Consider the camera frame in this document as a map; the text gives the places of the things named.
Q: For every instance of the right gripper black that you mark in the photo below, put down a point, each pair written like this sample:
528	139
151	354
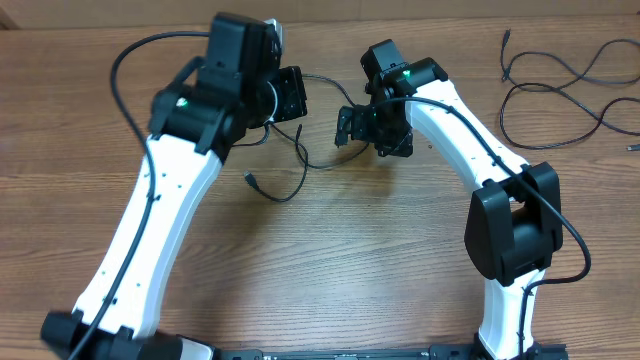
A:
402	142

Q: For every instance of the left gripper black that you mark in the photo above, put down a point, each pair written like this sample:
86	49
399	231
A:
287	80

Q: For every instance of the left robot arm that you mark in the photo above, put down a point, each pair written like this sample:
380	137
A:
202	113

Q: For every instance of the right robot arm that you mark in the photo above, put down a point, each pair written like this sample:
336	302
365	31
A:
511	231

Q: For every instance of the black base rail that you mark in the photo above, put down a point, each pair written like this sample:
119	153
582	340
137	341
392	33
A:
434	352

